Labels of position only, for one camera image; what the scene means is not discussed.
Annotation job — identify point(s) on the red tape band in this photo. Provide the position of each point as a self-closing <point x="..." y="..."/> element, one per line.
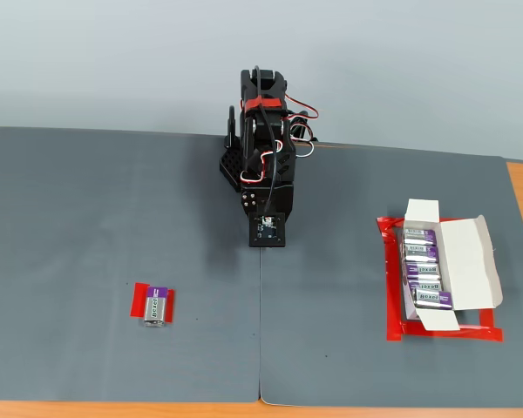
<point x="261" y="103"/>

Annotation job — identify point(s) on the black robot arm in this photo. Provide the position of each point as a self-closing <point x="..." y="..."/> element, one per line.
<point x="253" y="143"/>

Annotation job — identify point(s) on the grey table mat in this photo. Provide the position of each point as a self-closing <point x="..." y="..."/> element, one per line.
<point x="331" y="305"/>
<point x="69" y="217"/>

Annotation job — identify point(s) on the wrist camera board with mount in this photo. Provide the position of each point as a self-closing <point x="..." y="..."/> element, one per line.
<point x="267" y="231"/>

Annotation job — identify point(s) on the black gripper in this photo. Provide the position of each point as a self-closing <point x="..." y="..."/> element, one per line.
<point x="249" y="199"/>

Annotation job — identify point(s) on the white cardboard battery box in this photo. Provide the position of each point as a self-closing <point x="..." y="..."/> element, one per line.
<point x="466" y="261"/>

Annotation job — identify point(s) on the black perforated plate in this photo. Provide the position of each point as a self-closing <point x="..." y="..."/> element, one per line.
<point x="230" y="167"/>

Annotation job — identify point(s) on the silver purple Bexel 9V battery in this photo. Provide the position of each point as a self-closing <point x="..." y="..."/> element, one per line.
<point x="420" y="271"/>
<point x="418" y="236"/>
<point x="156" y="307"/>
<point x="431" y="299"/>
<point x="420" y="252"/>
<point x="427" y="286"/>

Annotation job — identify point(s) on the red tape marker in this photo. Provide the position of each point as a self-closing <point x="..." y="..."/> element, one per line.
<point x="138" y="300"/>

